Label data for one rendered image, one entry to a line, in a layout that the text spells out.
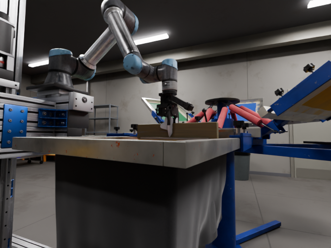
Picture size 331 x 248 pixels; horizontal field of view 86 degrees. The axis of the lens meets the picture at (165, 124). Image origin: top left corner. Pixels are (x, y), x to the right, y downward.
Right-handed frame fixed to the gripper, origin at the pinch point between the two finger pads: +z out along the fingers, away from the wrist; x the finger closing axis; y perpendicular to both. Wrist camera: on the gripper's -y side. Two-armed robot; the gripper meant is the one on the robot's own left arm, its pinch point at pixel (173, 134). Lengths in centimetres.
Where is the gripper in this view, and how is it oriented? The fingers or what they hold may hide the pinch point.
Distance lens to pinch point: 83.1
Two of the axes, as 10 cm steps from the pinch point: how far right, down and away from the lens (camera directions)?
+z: 0.0, 10.0, -0.6
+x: -5.1, -0.6, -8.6
